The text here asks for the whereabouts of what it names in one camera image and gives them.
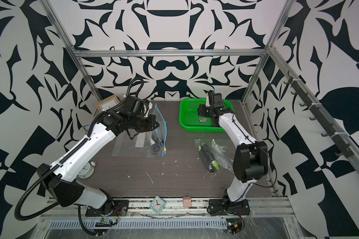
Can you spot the white perforated cable duct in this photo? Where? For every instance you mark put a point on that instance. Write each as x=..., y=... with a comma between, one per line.
x=173, y=223

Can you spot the white twin-bell alarm clock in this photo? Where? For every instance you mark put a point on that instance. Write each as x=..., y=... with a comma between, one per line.
x=88, y=170

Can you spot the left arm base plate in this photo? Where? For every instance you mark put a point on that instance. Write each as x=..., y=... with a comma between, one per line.
x=116, y=208

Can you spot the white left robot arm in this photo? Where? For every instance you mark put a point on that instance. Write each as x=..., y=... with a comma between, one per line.
x=60, y=176

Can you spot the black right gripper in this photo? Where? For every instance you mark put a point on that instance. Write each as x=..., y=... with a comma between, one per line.
x=201, y=108

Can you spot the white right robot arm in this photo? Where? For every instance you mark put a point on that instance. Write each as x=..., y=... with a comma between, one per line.
x=250, y=161

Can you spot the small pink block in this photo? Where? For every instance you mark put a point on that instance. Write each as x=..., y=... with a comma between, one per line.
x=187, y=202

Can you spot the mint square clock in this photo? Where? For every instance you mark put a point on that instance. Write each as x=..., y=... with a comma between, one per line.
x=157, y=205

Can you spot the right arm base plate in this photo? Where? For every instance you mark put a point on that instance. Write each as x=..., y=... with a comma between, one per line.
x=222, y=207

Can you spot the black wall hook rail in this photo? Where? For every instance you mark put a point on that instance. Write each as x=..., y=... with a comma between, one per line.
x=320, y=114

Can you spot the small green circuit board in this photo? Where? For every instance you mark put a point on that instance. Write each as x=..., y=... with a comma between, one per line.
x=109, y=222

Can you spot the lifted clear zip-top bag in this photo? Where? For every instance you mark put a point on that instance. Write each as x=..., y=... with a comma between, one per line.
x=223, y=150

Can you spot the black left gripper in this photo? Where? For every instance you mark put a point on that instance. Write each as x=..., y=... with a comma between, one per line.
x=151, y=120

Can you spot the black eggplant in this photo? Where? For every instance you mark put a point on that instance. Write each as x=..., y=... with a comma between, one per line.
x=214, y=163
x=156, y=145
x=206, y=157

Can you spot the gold framed plant picture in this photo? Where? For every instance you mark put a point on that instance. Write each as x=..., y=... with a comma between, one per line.
x=107, y=103

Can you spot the green plastic basket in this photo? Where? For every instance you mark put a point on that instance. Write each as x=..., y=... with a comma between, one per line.
x=190, y=121

